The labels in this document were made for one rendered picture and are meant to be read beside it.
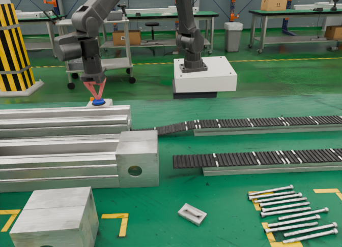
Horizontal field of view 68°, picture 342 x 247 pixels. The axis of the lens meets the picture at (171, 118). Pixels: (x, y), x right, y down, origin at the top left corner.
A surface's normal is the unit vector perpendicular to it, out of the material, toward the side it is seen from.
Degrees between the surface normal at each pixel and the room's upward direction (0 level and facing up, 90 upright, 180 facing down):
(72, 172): 90
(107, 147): 90
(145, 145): 0
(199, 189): 0
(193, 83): 90
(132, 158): 90
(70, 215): 0
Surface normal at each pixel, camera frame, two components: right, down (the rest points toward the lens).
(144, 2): 0.02, 0.45
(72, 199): -0.03, -0.89
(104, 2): 0.78, 0.14
